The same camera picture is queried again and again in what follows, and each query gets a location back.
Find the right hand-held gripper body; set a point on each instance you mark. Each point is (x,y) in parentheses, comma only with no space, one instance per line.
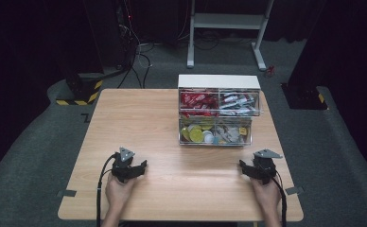
(264,167)

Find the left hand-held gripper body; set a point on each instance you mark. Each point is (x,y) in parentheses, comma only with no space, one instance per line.
(121,165)

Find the clear drawer with silver packets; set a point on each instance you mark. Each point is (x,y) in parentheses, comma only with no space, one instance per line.
(240,102)

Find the clear drawer with red packets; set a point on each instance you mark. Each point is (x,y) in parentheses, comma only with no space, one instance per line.
(199,102)

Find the clear drawer organizer box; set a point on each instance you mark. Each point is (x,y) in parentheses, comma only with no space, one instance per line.
(218,81)

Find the person's left hand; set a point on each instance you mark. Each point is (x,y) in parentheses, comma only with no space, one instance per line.
(117,192)

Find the person's right hand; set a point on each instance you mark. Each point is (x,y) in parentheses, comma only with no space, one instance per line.
(268,195)

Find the clear drawer with mixed sachets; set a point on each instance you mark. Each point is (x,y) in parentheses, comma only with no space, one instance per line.
(233,134)

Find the pile of mixed sachets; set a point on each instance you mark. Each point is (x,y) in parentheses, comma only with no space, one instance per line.
(230,134)

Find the grey tape piece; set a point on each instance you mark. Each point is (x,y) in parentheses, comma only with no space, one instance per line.
(66,193)
(294,190)

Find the pile of yellow-green capsules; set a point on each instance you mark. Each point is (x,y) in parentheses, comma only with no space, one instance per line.
(196,135)

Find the clear drawer with capsules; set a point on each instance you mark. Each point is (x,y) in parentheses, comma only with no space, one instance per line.
(196,134)

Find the pile of silver packets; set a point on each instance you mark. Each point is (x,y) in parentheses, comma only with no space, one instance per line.
(236,102)

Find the yellow-black striped base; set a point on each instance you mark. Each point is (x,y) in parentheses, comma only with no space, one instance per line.
(91,94)

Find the dark base with yellow mark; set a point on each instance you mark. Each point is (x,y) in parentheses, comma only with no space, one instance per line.
(303,96)

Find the pile of red packets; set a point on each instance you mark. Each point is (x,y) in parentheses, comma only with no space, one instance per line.
(197,100)

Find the dark equipment tower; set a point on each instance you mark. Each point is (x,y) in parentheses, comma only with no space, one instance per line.
(109,31)

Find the grey metal stand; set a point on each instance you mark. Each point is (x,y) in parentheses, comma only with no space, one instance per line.
(227,20)

